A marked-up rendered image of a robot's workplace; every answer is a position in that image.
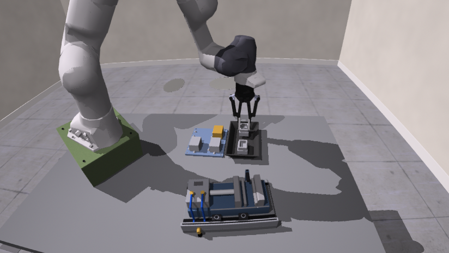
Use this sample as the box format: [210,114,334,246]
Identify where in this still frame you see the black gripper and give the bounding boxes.
[229,83,260,130]

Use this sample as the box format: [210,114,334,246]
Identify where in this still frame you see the yellow-orange block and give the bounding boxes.
[213,125,223,139]

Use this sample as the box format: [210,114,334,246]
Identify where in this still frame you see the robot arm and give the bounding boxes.
[58,0,266,152]

